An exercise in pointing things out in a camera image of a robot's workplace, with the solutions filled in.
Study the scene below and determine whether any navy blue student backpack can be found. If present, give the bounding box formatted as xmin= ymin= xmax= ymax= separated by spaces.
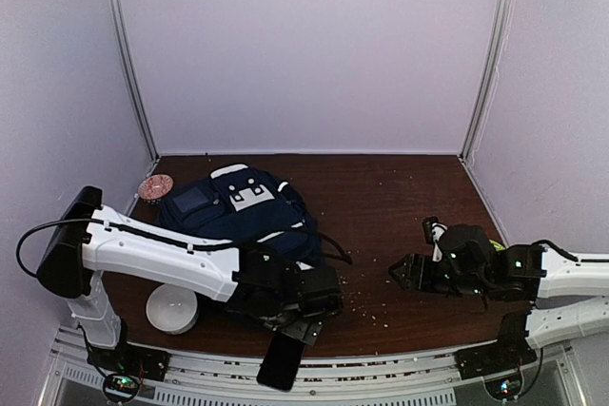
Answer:
xmin=156 ymin=164 xmax=353 ymax=266

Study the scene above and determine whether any white ceramic bowl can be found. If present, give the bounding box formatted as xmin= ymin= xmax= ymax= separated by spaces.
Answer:
xmin=146 ymin=284 xmax=199 ymax=335

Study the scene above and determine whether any right aluminium frame post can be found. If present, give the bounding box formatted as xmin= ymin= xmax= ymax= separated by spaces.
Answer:
xmin=460 ymin=0 xmax=514 ymax=166

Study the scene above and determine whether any pink patterned small bowl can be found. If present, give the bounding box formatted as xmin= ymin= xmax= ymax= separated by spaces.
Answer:
xmin=137 ymin=174 xmax=174 ymax=204

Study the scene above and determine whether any aluminium frame post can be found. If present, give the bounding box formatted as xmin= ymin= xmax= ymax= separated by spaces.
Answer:
xmin=108 ymin=0 xmax=160 ymax=163
xmin=460 ymin=0 xmax=514 ymax=166

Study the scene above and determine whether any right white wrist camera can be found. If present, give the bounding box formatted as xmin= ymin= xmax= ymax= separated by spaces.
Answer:
xmin=422 ymin=217 xmax=447 ymax=262

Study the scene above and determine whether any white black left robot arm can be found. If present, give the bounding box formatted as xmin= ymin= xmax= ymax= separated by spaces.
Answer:
xmin=35 ymin=186 xmax=343 ymax=372

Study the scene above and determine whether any white front rail frame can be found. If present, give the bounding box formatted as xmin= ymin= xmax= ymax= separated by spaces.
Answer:
xmin=33 ymin=326 xmax=593 ymax=405

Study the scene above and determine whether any green plate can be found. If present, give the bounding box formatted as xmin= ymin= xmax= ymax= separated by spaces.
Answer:
xmin=489 ymin=240 xmax=506 ymax=256

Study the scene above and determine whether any left aluminium frame post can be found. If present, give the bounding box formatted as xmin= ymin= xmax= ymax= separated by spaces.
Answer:
xmin=108 ymin=0 xmax=160 ymax=163

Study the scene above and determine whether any purple smartphone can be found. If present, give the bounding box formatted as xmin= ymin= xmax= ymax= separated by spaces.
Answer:
xmin=256 ymin=333 xmax=306 ymax=392

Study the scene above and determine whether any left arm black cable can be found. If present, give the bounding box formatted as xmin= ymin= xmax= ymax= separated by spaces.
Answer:
xmin=15 ymin=217 xmax=239 ymax=279

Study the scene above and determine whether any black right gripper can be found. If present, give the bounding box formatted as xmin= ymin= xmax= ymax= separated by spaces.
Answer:
xmin=388 ymin=255 xmax=491 ymax=299

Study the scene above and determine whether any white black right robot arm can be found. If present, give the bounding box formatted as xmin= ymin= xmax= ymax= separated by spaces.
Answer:
xmin=388 ymin=217 xmax=608 ymax=370

